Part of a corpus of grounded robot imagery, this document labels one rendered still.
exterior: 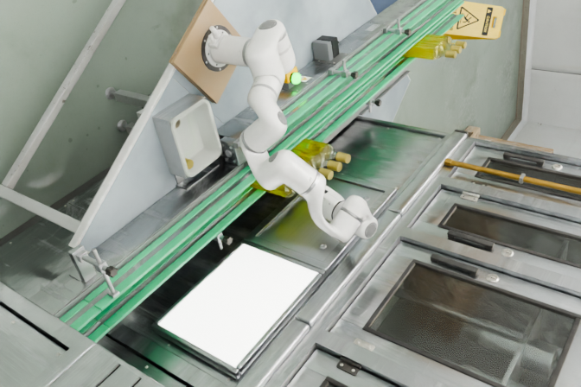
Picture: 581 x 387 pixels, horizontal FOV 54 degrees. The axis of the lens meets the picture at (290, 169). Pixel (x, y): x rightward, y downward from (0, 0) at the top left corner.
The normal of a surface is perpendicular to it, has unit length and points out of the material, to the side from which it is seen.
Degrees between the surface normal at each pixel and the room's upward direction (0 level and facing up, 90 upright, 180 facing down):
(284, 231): 90
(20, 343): 90
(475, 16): 74
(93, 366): 90
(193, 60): 0
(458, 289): 90
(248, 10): 0
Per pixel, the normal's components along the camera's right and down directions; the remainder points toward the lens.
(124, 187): 0.79, 0.22
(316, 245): -0.15, -0.83
